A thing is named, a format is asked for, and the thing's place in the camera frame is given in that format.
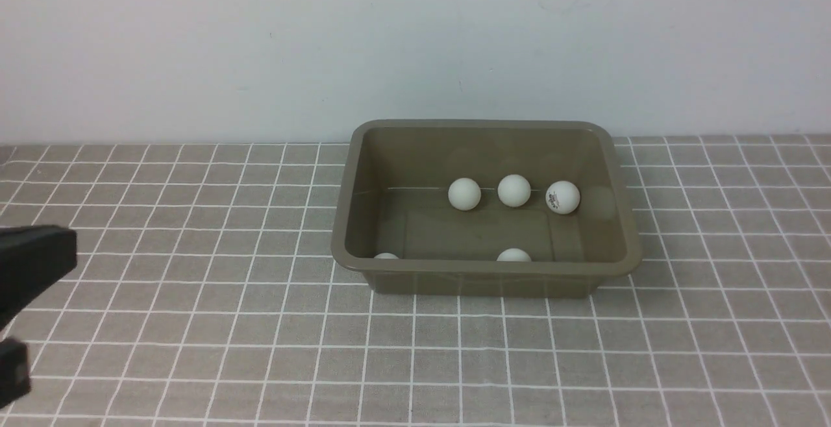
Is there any plain white ping-pong ball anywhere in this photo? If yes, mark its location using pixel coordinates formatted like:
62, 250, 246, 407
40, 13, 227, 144
374, 252, 399, 260

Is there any white ping-pong ball with logo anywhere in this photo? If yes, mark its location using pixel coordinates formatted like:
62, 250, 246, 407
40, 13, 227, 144
544, 180, 581, 215

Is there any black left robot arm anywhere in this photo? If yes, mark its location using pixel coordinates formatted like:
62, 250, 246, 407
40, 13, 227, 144
1, 224, 78, 408

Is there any olive plastic storage bin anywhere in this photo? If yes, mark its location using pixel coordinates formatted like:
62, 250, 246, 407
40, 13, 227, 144
330, 119, 643, 298

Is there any grey checked tablecloth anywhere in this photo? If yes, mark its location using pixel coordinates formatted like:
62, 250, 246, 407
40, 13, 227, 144
1, 134, 830, 426

